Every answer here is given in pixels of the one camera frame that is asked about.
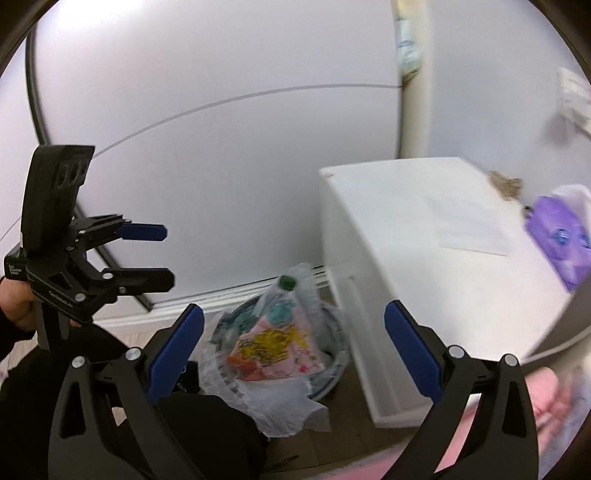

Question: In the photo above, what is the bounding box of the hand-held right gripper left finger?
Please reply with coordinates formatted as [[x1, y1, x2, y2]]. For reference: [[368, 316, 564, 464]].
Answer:
[[48, 303, 206, 480]]

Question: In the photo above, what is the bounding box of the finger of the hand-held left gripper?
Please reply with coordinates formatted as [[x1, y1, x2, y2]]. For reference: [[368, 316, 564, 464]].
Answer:
[[69, 215, 168, 252], [55, 249, 175, 319]]

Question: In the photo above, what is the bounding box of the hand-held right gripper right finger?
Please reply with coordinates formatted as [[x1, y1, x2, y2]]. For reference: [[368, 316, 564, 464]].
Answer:
[[384, 300, 541, 480]]

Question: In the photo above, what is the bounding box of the grey trash bin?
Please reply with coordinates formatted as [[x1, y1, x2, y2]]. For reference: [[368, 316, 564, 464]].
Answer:
[[198, 295, 348, 400]]

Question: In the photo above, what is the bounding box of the pink snack packet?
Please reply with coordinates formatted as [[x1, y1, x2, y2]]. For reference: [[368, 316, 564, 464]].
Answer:
[[226, 314, 327, 382]]

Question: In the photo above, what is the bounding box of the clear plastic bin liner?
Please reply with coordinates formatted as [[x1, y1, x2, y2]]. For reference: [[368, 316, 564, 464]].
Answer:
[[198, 263, 334, 437]]

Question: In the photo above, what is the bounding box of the clear bottle with green cap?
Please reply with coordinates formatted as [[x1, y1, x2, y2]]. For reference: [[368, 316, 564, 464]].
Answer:
[[254, 274, 319, 333]]

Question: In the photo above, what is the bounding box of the person's left hand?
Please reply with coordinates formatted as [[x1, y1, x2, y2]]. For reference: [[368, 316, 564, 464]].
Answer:
[[0, 277, 41, 332]]

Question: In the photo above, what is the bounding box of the white cabinet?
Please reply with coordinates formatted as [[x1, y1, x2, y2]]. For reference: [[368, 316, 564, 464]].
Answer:
[[318, 157, 591, 428]]

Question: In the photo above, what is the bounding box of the white paper sheet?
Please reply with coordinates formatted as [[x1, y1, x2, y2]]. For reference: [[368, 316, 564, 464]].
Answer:
[[425, 194, 509, 256]]

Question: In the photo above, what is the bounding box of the pink blanket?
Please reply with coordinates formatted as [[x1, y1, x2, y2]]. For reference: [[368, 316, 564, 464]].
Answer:
[[259, 364, 588, 480]]

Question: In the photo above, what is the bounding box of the purple tissue pack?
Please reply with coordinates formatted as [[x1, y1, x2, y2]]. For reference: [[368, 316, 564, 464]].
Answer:
[[524, 196, 591, 292]]

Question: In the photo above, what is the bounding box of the brown crumpled item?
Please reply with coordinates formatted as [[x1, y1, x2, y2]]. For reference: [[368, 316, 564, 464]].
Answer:
[[489, 171, 525, 200]]

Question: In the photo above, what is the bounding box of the white pipe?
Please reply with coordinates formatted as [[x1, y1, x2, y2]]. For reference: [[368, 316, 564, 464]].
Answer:
[[390, 0, 437, 160]]

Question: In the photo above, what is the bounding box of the label on pipe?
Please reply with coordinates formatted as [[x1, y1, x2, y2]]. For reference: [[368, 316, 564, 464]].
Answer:
[[394, 18, 424, 77]]

